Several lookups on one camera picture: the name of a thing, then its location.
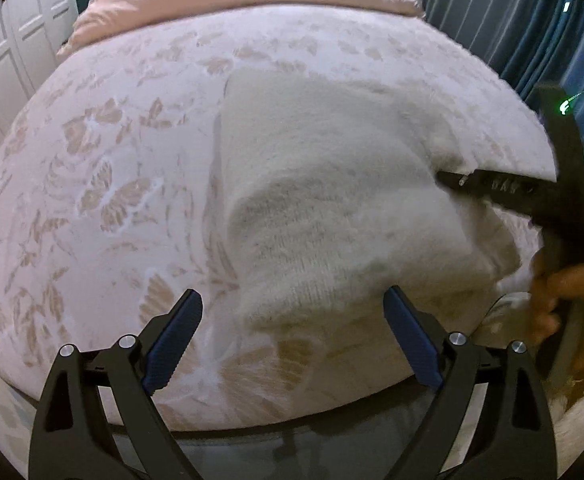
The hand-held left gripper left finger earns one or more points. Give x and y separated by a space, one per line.
172 342

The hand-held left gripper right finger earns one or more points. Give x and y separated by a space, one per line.
414 342

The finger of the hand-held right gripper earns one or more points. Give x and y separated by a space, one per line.
491 187

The white sweater with black hearts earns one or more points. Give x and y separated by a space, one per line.
332 200

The blue upholstered bed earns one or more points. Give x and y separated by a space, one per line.
272 442

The blue curtain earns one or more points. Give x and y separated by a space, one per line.
501 15

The white wardrobe doors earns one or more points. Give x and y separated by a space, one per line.
12 45

